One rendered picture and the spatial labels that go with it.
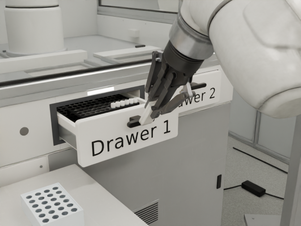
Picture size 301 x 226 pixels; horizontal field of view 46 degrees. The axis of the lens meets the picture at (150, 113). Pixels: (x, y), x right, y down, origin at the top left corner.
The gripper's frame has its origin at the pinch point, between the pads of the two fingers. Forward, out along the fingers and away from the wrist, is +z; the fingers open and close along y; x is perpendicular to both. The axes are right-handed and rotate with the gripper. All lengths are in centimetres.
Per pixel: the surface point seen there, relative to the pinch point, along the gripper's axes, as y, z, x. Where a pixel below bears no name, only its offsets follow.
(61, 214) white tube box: -11.0, 9.7, 24.2
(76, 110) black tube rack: 15.2, 15.6, 7.8
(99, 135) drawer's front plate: 2.4, 8.0, 9.5
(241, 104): 52, 114, -174
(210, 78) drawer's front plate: 14.8, 13.8, -40.5
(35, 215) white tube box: -8.8, 11.2, 28.1
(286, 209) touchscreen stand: -30, 67, -91
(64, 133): 10.6, 17.1, 12.9
